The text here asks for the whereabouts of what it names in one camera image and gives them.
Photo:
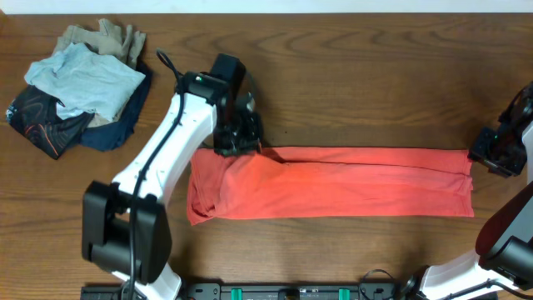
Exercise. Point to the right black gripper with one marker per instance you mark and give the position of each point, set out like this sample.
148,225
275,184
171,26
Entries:
478,152

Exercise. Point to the navy blue garment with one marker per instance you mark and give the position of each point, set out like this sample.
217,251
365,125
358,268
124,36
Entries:
113,135

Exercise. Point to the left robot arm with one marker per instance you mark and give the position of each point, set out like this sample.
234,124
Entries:
125,229

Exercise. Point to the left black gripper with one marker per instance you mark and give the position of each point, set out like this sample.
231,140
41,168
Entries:
252,145

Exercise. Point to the light blue shirt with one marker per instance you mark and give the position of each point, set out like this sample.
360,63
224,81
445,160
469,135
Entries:
85,82

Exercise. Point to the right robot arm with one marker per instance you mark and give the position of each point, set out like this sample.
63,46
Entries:
502,257

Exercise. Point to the red printed t-shirt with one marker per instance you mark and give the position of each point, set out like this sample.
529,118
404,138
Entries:
312,182

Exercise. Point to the black orange patterned garment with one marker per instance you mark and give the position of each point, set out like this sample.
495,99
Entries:
33,114

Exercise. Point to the beige garment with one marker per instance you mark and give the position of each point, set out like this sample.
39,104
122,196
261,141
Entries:
110,39

